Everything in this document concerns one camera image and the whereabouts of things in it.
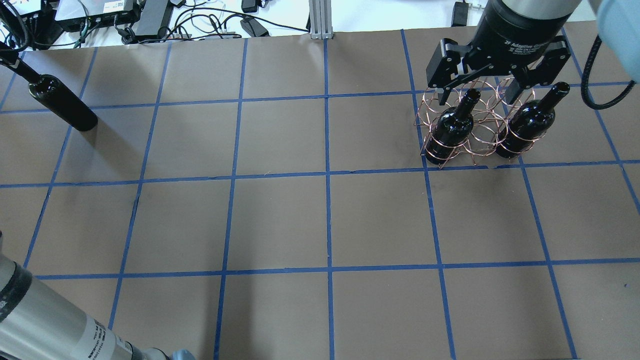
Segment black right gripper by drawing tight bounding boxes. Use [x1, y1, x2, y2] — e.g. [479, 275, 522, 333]
[425, 0, 572, 106]

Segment dark glass wine bottle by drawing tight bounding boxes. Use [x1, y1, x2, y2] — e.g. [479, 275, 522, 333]
[0, 43, 98, 132]

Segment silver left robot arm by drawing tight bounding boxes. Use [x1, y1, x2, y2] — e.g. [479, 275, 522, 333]
[0, 255, 194, 360]

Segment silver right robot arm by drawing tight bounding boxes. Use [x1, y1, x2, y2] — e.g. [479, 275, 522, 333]
[426, 0, 639, 110]

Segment dark bottle in basket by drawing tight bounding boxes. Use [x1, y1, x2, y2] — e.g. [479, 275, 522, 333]
[494, 81, 570, 159]
[425, 88, 482, 166]

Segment black power adapter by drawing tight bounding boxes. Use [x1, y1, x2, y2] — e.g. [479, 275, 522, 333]
[240, 17, 270, 38]

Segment black electronics box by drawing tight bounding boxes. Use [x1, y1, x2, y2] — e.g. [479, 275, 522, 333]
[134, 0, 173, 41]

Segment copper wire wine basket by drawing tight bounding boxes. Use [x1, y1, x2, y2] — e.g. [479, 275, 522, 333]
[414, 76, 543, 169]

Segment aluminium frame post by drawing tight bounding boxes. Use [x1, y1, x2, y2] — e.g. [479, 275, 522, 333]
[308, 0, 334, 40]

